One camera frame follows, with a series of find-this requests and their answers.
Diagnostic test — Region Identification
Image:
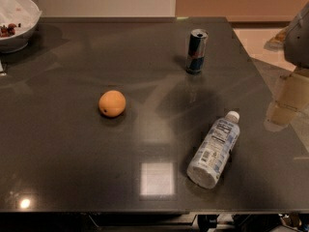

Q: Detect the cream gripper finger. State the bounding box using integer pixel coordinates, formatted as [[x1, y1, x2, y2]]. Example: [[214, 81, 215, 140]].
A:
[[264, 101, 296, 132]]

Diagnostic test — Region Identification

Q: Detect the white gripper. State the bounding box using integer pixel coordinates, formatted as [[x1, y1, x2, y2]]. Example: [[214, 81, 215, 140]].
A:
[[274, 2, 309, 111]]

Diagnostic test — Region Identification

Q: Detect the red bull can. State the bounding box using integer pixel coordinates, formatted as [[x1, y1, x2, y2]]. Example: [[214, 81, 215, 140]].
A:
[[185, 29, 209, 74]]

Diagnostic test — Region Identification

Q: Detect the clear plastic water bottle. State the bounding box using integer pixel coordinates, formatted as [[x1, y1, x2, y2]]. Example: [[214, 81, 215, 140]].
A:
[[186, 111, 239, 189]]

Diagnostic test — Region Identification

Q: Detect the orange fruit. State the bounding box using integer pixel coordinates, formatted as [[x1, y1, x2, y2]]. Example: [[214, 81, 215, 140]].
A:
[[98, 90, 126, 118]]

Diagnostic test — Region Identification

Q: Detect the white bowl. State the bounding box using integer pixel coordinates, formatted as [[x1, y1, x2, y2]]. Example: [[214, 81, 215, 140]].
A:
[[0, 0, 42, 53]]

